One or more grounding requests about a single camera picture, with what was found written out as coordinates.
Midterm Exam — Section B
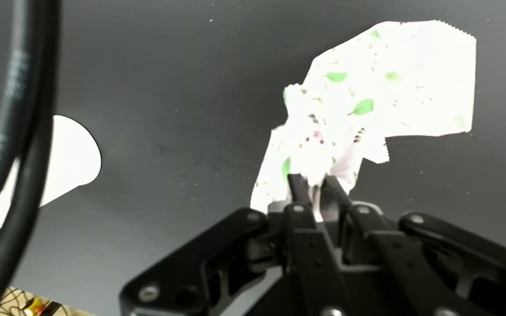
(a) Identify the white cloth with green print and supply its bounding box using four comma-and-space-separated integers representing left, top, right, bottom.
248, 20, 479, 217

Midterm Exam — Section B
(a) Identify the thick black cable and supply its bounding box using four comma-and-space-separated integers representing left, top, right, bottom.
0, 0, 64, 316
0, 0, 39, 248

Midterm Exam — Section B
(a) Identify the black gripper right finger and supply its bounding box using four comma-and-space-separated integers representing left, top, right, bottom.
320, 175, 506, 316

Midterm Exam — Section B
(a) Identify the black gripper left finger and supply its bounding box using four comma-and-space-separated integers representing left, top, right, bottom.
118, 173, 349, 316

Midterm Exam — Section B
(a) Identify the white cylinder container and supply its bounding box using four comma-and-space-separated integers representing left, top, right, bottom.
0, 115, 104, 232

